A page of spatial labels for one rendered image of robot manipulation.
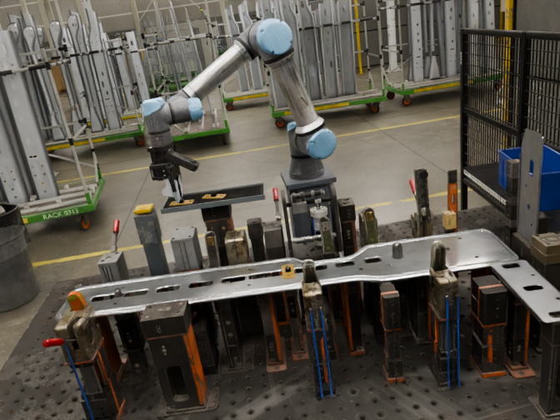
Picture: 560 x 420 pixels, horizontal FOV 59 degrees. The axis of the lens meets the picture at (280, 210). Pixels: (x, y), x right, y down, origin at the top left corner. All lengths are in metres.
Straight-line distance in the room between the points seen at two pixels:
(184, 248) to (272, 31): 0.78
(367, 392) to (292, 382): 0.23
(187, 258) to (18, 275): 2.56
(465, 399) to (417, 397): 0.12
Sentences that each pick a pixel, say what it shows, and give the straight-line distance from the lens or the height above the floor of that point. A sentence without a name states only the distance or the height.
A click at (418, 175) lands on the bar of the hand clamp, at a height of 1.20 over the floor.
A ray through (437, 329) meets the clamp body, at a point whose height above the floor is 0.87.
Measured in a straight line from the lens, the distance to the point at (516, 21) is 4.41.
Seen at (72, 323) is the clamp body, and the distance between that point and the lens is 1.45.
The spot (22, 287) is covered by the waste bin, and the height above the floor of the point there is 0.14.
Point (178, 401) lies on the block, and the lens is 1.55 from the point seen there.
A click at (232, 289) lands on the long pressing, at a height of 1.00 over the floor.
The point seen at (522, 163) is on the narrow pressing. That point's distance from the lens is 1.62.
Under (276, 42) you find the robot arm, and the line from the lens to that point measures 1.74.
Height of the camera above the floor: 1.73
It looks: 21 degrees down
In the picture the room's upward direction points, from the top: 8 degrees counter-clockwise
